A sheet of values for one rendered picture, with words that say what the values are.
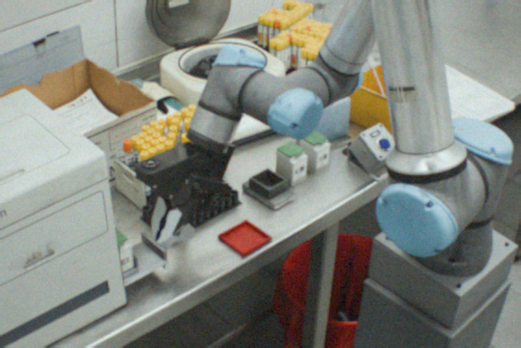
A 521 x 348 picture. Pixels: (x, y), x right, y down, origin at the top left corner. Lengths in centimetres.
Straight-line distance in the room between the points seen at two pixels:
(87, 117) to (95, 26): 25
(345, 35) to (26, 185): 52
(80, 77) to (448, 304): 96
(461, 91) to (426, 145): 92
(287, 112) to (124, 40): 78
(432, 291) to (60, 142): 62
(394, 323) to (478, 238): 22
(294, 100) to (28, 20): 74
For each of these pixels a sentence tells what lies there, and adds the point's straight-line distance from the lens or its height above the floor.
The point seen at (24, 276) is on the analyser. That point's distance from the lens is 105.
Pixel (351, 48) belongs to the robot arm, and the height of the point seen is 125.
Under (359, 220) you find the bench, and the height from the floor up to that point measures 27.
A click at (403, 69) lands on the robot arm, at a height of 132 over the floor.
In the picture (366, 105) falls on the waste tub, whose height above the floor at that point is 93.
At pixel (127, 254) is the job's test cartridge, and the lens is 117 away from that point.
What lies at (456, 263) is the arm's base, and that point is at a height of 98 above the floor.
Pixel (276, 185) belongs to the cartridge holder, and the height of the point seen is 91.
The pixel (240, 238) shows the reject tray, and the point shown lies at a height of 88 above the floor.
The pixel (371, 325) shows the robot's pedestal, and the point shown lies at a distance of 130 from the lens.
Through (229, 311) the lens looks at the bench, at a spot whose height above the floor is 27.
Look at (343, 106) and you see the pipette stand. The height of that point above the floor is 96.
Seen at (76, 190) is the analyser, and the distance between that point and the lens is 102.
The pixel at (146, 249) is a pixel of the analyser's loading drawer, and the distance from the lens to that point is 124.
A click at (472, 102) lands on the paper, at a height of 89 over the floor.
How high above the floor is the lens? 172
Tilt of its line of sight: 35 degrees down
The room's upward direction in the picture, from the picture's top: 1 degrees clockwise
